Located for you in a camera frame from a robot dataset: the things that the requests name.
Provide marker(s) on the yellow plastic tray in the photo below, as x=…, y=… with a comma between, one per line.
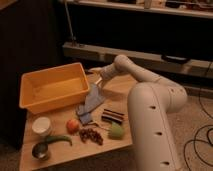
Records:
x=53, y=88

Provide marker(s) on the grey lower shelf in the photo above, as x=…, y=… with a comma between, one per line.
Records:
x=147, y=60

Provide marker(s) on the red orange apple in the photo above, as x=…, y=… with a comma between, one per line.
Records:
x=72, y=126

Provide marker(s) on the dark grape bunch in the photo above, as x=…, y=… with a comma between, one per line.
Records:
x=91, y=134

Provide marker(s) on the white round container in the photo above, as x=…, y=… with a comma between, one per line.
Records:
x=42, y=126

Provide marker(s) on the black device on shelf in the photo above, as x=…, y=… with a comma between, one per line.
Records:
x=176, y=60

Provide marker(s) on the metal pole stand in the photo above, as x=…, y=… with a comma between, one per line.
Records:
x=72, y=37

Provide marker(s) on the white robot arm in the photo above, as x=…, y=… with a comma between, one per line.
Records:
x=148, y=103

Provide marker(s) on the blue grey cloth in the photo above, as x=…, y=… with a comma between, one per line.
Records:
x=92, y=101

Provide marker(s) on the green pear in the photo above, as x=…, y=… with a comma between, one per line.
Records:
x=116, y=131

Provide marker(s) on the wooden table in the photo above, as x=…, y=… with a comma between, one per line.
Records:
x=61, y=152

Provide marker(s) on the green chili pepper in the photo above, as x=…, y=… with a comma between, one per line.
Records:
x=53, y=139

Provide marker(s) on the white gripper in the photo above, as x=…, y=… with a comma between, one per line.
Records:
x=106, y=73

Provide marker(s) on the upper shelf with items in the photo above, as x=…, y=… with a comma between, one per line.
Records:
x=154, y=6

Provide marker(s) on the metal cup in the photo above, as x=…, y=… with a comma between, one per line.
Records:
x=40, y=151

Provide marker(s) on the dark striped brush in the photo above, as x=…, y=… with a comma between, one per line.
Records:
x=112, y=116

